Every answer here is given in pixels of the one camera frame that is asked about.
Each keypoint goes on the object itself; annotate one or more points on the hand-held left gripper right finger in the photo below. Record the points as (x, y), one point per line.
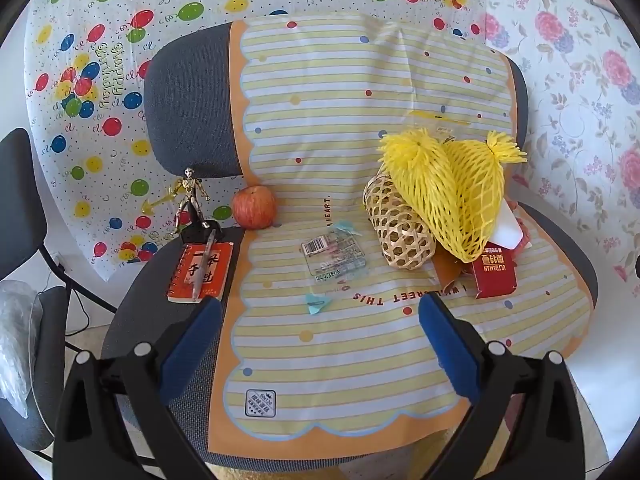
(445, 345)

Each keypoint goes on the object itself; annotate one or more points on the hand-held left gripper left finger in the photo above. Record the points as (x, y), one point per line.
(192, 345)

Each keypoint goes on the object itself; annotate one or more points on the orange foam fruit net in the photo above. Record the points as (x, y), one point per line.
(523, 232)

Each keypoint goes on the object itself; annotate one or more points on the yellow foam fruit net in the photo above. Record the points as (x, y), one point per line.
(485, 185)
(415, 175)

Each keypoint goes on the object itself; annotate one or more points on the orange spiral notebook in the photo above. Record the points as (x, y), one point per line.
(186, 272)

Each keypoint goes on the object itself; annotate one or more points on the brown paper piece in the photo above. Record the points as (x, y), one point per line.
(447, 270)

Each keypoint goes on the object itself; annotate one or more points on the clear ballpoint pen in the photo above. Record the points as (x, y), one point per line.
(202, 265)

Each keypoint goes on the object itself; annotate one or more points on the red cardboard box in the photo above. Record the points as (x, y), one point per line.
(495, 272)

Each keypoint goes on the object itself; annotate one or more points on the woven bamboo basket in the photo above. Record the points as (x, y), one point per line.
(400, 240)

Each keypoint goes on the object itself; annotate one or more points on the teal paper scrap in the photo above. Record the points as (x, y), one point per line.
(346, 228)
(317, 304)

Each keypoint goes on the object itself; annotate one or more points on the beige plush rug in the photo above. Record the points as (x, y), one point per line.
(235, 474)

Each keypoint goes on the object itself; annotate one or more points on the clear plastic wrapper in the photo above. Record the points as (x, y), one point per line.
(332, 257)

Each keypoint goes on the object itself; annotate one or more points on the gold action figurine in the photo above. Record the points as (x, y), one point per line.
(190, 195)

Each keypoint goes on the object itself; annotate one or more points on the red apple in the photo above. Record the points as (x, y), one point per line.
(254, 207)

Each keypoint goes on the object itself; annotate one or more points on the clear bubble wrap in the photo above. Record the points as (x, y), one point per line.
(15, 335)

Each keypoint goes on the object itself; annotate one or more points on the grey padded chair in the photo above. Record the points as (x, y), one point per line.
(195, 125)

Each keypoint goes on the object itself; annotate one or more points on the yellow striped plastic sheet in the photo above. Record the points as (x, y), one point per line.
(325, 160)

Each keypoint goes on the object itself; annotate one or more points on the clear bag with yellow label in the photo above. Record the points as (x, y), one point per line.
(435, 120)

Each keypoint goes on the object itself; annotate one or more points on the floral printed sheet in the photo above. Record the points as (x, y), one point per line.
(575, 110)

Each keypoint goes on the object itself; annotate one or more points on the balloon printed sheet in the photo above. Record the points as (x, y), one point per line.
(150, 10)

